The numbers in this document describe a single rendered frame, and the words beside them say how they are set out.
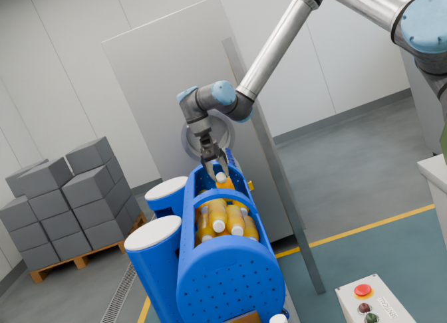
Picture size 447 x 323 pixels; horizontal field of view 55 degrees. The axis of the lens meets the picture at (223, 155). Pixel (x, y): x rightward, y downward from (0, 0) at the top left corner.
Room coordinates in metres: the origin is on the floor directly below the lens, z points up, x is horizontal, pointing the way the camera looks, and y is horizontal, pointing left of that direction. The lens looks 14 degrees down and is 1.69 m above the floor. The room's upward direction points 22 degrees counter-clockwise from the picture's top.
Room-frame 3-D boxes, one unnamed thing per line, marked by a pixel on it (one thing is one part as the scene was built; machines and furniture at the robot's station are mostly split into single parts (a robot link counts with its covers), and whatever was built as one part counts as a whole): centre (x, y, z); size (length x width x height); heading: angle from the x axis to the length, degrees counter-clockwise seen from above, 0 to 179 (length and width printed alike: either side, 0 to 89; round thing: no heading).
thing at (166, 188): (2.44, 0.38, 1.03); 0.28 x 0.28 x 0.01
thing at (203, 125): (1.65, 0.04, 1.43); 0.10 x 0.09 x 0.05; 88
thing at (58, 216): (4.84, 1.86, 0.59); 1.20 x 0.80 x 1.19; 82
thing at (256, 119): (2.43, -0.26, 0.85); 0.06 x 0.06 x 1.70; 88
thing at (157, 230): (1.82, 0.43, 1.03); 0.28 x 0.28 x 0.01
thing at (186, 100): (1.65, 0.04, 1.52); 0.10 x 0.09 x 0.12; 56
